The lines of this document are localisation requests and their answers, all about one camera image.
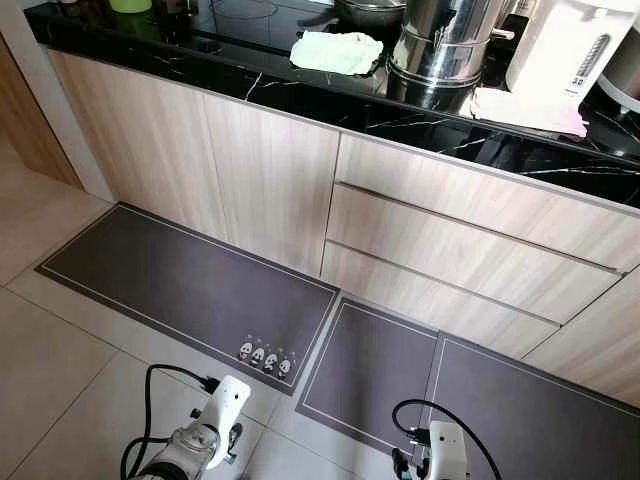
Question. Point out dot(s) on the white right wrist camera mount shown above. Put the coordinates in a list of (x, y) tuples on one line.
[(447, 455)]

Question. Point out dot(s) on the steel cooking pot with lid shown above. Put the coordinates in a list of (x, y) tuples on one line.
[(370, 12)]

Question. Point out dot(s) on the light wood corner cabinet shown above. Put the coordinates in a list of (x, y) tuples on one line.
[(595, 340)]

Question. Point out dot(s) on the silver rice cooker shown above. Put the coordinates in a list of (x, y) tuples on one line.
[(625, 70)]

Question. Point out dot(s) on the light wood drawer front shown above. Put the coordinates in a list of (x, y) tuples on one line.
[(450, 255), (420, 295), (480, 205)]

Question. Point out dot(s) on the green plastic container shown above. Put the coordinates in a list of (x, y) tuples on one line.
[(130, 5)]

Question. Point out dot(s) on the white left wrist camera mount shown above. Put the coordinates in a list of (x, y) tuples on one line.
[(228, 395)]

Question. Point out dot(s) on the brown wood panel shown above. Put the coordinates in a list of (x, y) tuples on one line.
[(35, 120)]

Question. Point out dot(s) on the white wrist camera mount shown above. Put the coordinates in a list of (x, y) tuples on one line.
[(447, 455), (228, 395)]

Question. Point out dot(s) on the grey floor mat white border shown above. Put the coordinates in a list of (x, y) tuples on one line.
[(540, 420), (370, 370)]

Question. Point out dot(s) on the black glass cooktop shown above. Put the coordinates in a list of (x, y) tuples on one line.
[(250, 30)]

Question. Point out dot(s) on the light wood cabinet door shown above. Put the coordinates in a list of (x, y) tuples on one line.
[(270, 180), (140, 140)]

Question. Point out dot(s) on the grey floor mat panda print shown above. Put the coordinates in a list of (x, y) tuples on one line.
[(180, 280)]

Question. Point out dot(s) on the large stainless steel pot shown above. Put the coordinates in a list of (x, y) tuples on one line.
[(440, 40)]

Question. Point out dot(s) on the light green cloth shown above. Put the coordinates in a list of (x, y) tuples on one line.
[(335, 52)]

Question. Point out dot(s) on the white and pink cloth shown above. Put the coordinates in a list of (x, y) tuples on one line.
[(520, 110)]

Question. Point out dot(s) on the white electric water boiler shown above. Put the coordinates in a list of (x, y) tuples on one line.
[(560, 50)]

